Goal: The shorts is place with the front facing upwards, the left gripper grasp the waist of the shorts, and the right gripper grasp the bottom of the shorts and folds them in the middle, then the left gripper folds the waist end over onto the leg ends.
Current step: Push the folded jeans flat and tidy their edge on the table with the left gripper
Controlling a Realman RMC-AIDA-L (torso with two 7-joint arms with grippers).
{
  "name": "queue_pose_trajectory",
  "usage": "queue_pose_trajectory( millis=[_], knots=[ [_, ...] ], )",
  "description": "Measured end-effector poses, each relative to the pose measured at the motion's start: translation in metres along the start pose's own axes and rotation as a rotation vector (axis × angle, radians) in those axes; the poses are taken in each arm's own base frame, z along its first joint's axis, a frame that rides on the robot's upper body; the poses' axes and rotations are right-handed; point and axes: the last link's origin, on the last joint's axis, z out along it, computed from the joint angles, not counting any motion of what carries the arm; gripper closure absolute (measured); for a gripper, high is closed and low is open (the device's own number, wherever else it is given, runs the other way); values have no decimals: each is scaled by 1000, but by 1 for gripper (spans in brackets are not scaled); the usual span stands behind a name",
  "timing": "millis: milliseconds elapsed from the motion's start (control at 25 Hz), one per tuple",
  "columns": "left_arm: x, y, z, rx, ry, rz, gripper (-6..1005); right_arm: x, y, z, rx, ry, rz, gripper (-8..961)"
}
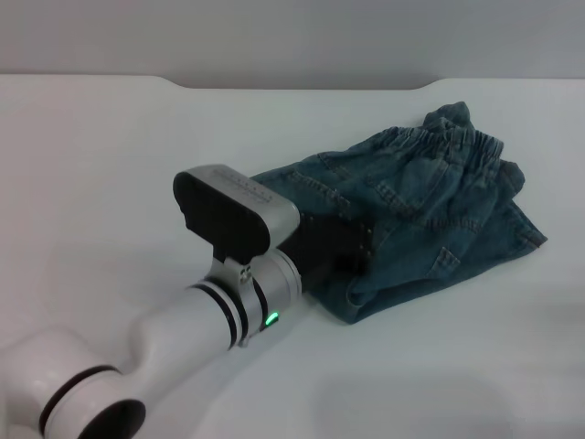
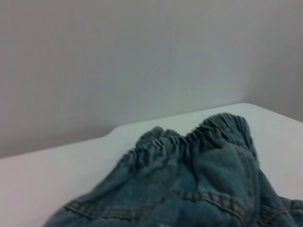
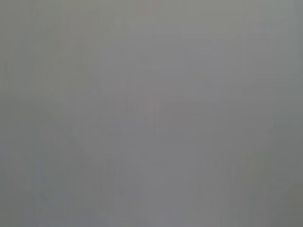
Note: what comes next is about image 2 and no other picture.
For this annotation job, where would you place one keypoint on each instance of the blue denim shorts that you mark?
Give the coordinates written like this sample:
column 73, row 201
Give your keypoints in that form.
column 189, row 184

